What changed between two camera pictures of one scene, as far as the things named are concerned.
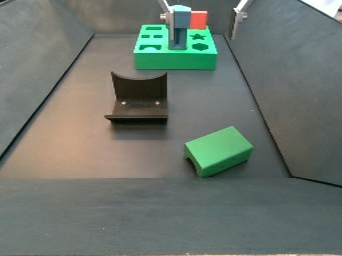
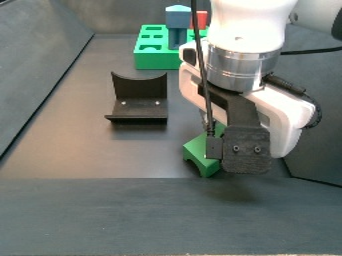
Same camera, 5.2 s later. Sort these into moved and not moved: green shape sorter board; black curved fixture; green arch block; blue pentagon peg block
Moved: green arch block
Not moved: black curved fixture; blue pentagon peg block; green shape sorter board
